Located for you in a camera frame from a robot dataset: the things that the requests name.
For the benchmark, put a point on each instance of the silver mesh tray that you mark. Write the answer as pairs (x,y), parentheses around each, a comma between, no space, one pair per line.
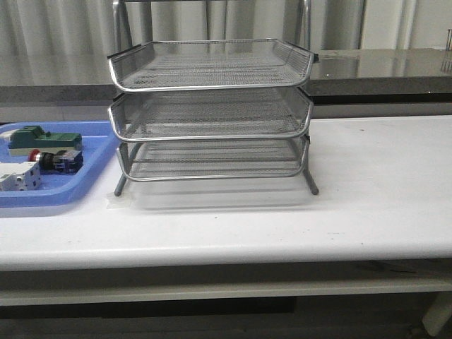
(216,159)
(211,114)
(210,64)

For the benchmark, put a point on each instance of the white circuit breaker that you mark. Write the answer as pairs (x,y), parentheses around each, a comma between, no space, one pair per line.
(24,176)

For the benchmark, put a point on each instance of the dark background counter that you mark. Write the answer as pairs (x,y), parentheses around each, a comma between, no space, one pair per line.
(340,77)

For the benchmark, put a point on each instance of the green and white switch module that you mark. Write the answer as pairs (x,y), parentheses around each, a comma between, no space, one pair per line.
(28,138)

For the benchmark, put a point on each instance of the red emergency stop button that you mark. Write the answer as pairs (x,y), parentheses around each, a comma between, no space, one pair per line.
(64,161)

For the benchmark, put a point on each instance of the blue plastic tray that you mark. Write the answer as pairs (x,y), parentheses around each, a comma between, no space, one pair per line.
(99,144)

